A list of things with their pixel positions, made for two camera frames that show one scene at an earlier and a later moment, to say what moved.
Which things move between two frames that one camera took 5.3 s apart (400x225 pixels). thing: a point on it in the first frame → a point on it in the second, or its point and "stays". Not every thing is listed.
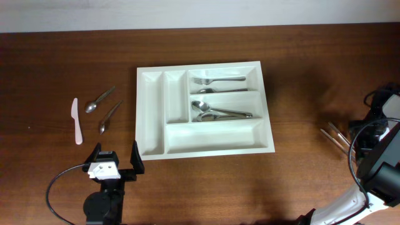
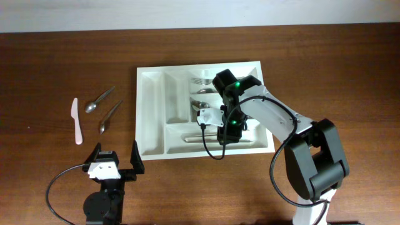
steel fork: x=209 y=81 stays
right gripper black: x=360 y=146 → x=228 y=132
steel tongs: x=346 y=143 → x=210 y=137
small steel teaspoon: x=102 y=126 stays
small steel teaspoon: x=91 y=106 stays
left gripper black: x=130 y=174 stays
